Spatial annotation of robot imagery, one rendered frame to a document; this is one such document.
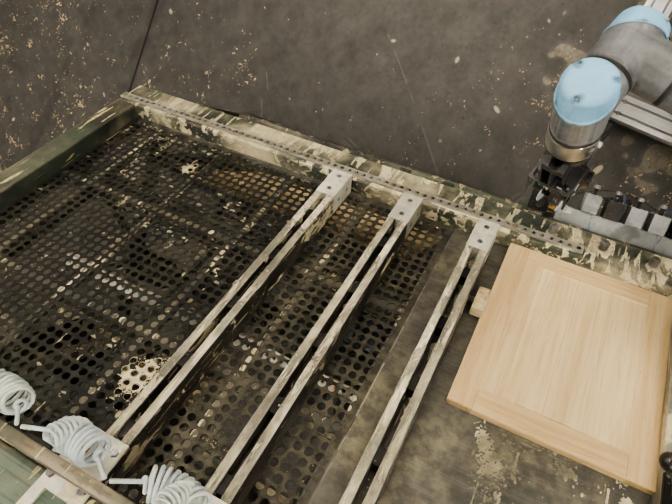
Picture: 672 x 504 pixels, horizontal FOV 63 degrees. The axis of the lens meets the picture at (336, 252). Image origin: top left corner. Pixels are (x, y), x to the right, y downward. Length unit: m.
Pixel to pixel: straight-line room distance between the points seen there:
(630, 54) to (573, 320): 0.82
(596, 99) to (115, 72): 2.98
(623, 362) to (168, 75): 2.60
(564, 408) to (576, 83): 0.79
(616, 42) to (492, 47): 1.75
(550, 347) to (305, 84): 1.84
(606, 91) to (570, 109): 0.05
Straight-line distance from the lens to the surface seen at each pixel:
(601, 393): 1.41
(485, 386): 1.32
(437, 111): 2.58
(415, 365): 1.24
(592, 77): 0.79
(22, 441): 1.03
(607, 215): 1.77
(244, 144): 1.88
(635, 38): 0.86
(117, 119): 2.11
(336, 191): 1.62
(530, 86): 2.55
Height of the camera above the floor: 2.52
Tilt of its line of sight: 67 degrees down
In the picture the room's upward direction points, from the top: 111 degrees counter-clockwise
